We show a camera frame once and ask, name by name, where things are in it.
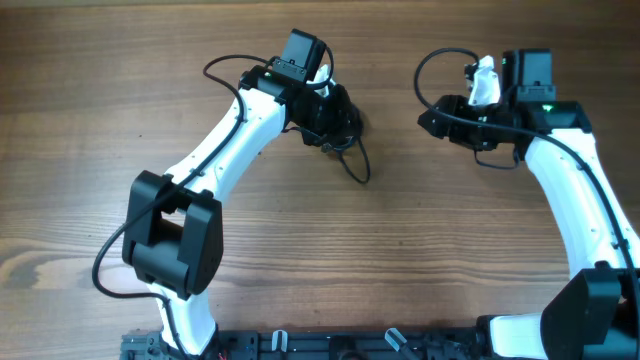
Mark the black USB cable with free end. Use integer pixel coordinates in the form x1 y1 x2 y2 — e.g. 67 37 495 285
335 139 372 185

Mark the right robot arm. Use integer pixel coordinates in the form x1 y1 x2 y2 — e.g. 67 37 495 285
418 49 639 359

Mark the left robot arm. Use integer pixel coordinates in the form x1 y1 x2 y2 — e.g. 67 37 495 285
121 29 363 359

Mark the black right camera cable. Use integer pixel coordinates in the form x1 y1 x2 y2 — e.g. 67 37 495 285
413 47 640 321

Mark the black camera cable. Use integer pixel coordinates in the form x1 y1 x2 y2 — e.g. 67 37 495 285
413 47 640 321
91 53 279 360

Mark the black left camera cable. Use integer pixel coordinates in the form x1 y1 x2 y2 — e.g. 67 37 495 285
91 53 279 360

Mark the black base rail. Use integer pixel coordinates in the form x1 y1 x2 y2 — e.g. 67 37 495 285
119 327 566 360

